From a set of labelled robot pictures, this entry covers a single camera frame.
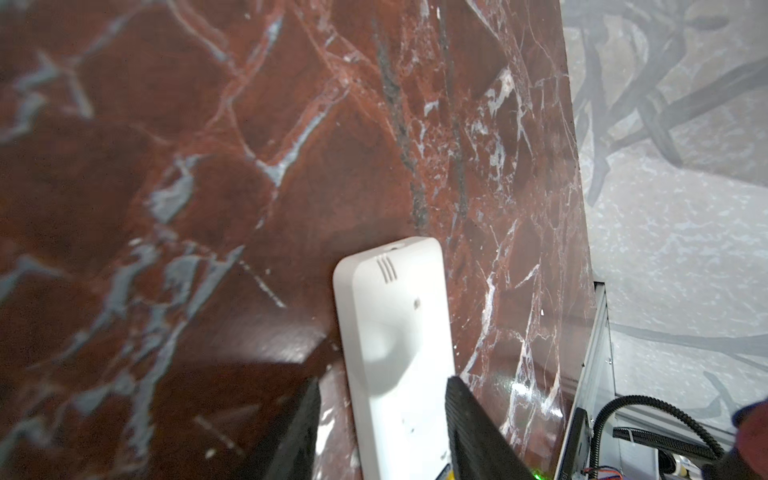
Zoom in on white remote control yellow buttons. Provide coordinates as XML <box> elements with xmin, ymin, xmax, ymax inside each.
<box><xmin>333</xmin><ymin>237</ymin><xmax>455</xmax><ymax>479</ymax></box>

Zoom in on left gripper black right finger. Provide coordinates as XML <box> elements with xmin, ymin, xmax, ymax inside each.
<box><xmin>445</xmin><ymin>376</ymin><xmax>535</xmax><ymax>480</ymax></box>

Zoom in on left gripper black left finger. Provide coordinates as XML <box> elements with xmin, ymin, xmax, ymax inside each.
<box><xmin>231</xmin><ymin>378</ymin><xmax>321</xmax><ymax>480</ymax></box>

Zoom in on left black corrugated cable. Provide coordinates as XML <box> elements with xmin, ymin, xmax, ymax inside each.
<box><xmin>587</xmin><ymin>394</ymin><xmax>727</xmax><ymax>480</ymax></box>

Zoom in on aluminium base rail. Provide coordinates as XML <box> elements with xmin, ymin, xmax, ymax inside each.
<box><xmin>554</xmin><ymin>282</ymin><xmax>616</xmax><ymax>479</ymax></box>

